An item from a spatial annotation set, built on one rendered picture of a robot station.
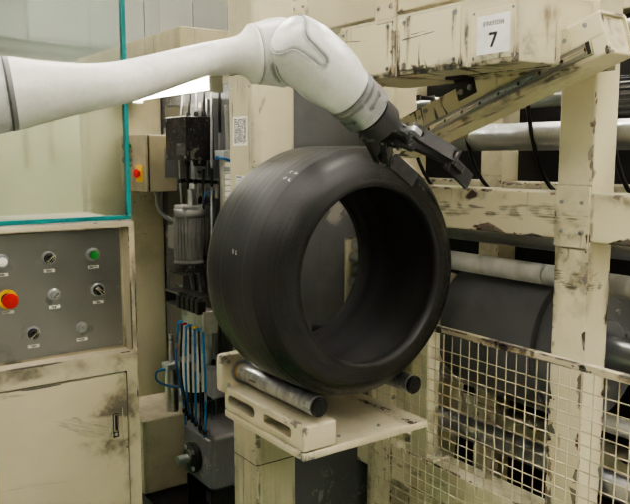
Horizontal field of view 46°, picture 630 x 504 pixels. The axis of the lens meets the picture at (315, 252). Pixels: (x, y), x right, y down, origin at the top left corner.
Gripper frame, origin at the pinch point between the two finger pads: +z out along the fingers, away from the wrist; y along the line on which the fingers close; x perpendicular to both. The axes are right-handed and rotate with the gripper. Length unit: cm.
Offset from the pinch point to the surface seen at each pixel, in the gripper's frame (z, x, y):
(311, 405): 21, -45, -29
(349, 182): 2.2, -0.2, -26.9
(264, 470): 48, -64, -65
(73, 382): 3, -66, -100
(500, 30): 4.4, 38.8, -6.2
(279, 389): 22, -45, -42
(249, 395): 24, -49, -54
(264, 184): -8.3, -7.8, -40.3
